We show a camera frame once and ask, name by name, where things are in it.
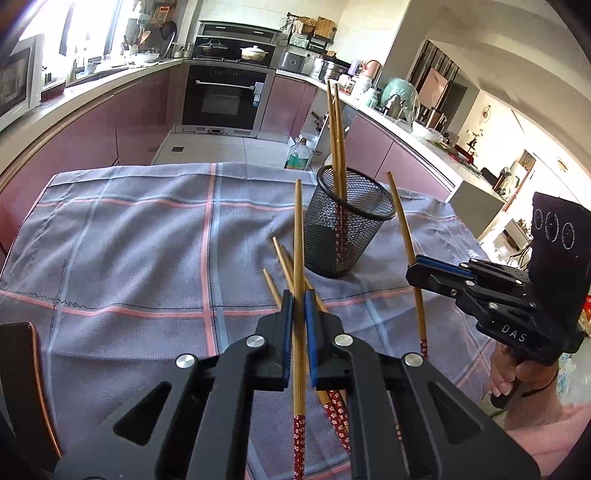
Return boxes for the steel range hood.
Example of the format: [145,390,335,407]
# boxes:
[196,20,285,38]

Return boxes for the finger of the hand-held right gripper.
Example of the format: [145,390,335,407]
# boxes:
[414,254,534,303]
[405,266,583,366]

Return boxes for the pink board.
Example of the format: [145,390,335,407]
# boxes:
[418,67,449,110]

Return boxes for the white microwave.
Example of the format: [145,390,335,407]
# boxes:
[0,39,45,131]

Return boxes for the person's right hand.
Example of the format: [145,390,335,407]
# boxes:
[488,343,561,407]

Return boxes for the teal kitchen appliance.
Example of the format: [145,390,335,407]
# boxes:
[381,78,419,117]

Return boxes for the clear plastic bottle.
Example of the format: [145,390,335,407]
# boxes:
[284,135,315,171]

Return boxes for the white side cabinet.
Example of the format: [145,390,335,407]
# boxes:
[445,178,507,241]

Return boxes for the silver rice cooker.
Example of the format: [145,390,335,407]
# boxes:
[279,50,309,75]

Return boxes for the plaid grey tablecloth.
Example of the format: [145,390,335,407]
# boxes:
[0,161,500,480]

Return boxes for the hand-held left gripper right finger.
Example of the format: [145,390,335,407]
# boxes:
[304,289,542,480]

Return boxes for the black wok with lid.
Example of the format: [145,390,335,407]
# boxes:
[196,39,230,59]

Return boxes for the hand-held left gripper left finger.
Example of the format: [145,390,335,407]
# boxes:
[53,290,296,480]

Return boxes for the black mesh cup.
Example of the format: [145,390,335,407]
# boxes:
[302,165,397,278]

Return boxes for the black built-in oven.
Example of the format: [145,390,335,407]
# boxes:
[181,64,271,132]

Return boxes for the pink kitchen cabinets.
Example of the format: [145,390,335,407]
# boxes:
[0,62,456,250]

